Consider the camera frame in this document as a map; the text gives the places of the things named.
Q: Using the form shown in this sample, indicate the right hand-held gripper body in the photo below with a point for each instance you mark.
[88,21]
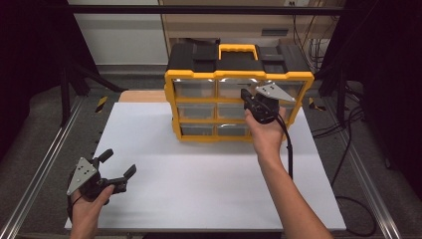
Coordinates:
[265,109]

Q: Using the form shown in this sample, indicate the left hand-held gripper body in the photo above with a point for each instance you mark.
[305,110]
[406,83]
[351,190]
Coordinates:
[81,174]

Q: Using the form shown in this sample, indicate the single clear plastic drawer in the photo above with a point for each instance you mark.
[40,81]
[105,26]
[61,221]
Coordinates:
[232,89]

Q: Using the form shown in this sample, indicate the yellow black storage organizer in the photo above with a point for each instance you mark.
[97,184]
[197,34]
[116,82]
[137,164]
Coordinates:
[195,59]

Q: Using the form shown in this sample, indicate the person's right hand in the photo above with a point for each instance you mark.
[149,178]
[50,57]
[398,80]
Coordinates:
[267,139]

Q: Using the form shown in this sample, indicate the person's left hand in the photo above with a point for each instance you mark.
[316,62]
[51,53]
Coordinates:
[86,209]

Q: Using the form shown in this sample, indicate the yellow black tape strip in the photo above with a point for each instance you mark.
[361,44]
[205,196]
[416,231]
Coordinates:
[312,103]
[101,104]

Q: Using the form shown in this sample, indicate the grid of clear organizer bins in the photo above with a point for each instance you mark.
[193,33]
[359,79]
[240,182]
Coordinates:
[195,111]

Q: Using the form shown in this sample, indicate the light wooden desk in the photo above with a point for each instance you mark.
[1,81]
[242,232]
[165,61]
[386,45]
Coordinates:
[232,26]

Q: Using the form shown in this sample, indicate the black metal stand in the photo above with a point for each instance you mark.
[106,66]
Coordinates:
[341,96]
[65,96]

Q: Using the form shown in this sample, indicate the white partition panel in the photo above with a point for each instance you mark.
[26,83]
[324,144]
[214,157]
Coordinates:
[122,40]

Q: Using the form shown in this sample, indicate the black curtain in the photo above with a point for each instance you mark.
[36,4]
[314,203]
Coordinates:
[30,66]
[391,83]

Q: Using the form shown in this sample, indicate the aluminium frame rail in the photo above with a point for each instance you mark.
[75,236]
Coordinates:
[365,172]
[43,167]

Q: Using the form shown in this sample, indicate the black horizontal frame bar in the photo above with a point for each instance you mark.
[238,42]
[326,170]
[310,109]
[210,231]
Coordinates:
[199,10]

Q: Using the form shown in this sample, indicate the white wall socket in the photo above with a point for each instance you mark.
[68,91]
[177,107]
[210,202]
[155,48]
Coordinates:
[292,3]

